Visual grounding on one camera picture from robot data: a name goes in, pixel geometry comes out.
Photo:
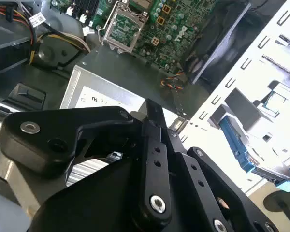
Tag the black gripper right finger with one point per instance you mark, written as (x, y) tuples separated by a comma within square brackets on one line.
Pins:
[(207, 183)]

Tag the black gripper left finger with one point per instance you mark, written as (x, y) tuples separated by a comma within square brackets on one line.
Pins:
[(62, 123)]

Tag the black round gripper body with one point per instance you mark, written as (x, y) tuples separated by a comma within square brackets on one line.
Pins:
[(91, 203)]

